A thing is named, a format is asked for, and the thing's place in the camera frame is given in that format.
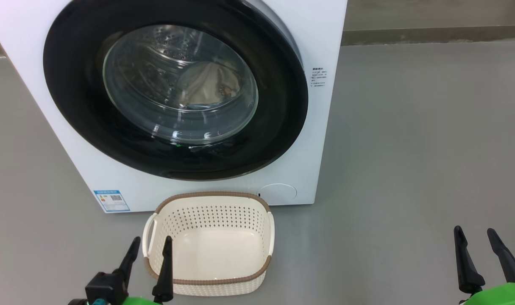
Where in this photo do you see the black round washer door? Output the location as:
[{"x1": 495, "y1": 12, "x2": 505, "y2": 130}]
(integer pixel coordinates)
[{"x1": 43, "y1": 0, "x2": 309, "y2": 181}]

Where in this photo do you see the cream plain garment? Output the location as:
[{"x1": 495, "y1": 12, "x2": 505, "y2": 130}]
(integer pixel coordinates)
[{"x1": 179, "y1": 61, "x2": 241, "y2": 106}]

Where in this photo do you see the round white filter cover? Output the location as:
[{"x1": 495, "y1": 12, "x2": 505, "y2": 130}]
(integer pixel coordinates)
[{"x1": 257, "y1": 183, "x2": 298, "y2": 206}]

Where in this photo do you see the blue energy label sticker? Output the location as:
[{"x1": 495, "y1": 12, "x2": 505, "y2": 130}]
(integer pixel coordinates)
[{"x1": 94, "y1": 190, "x2": 131, "y2": 213}]

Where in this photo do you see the small printed text sticker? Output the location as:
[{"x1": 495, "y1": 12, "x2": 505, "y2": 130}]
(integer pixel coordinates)
[{"x1": 312, "y1": 67, "x2": 328, "y2": 88}]

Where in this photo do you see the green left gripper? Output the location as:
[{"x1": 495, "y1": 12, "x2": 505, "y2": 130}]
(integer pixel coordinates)
[{"x1": 113, "y1": 236, "x2": 174, "y2": 305}]

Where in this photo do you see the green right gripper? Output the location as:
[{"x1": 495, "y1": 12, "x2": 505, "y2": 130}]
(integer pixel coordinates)
[{"x1": 454, "y1": 225, "x2": 515, "y2": 305}]

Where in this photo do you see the cream perforated laundry basket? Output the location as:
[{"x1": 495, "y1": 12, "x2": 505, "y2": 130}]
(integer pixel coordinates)
[{"x1": 142, "y1": 191, "x2": 276, "y2": 297}]

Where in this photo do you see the white front-load washing machine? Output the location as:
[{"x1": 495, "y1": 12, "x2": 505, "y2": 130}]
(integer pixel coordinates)
[{"x1": 0, "y1": 0, "x2": 348, "y2": 214}]

